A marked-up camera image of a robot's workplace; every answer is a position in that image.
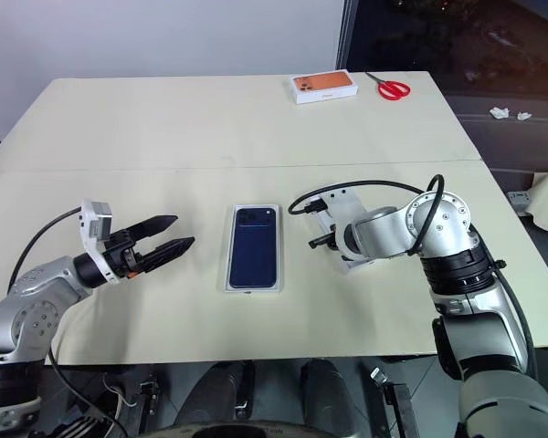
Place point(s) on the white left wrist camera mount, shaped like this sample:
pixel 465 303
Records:
pixel 93 219

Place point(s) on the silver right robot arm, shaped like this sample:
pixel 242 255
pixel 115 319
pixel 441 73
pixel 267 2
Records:
pixel 443 228

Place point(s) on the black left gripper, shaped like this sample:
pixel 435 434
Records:
pixel 123 257

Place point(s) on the small grey adapter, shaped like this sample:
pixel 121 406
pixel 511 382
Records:
pixel 518 197

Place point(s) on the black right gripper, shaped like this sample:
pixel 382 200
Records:
pixel 332 239

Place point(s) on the grey window frame post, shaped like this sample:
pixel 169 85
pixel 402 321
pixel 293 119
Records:
pixel 347 36

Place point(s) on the dark blue smartphone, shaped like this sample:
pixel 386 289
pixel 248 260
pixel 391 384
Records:
pixel 253 246

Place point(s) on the black white-striped object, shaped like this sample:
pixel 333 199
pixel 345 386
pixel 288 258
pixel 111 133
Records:
pixel 75 426

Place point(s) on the black metal clamp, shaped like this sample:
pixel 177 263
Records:
pixel 390 392
pixel 147 397

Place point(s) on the white box with orange phone print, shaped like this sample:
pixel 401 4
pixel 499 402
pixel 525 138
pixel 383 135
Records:
pixel 324 86

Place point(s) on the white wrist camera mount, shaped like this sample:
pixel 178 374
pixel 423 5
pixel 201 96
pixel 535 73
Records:
pixel 344 203
pixel 93 219

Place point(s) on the white phone box base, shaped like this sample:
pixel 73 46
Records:
pixel 279 255

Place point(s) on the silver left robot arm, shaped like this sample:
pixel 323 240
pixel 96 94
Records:
pixel 23 315

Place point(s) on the crumpled white paper scrap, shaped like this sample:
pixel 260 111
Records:
pixel 523 116
pixel 500 112

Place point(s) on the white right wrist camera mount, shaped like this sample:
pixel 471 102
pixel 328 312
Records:
pixel 344 203

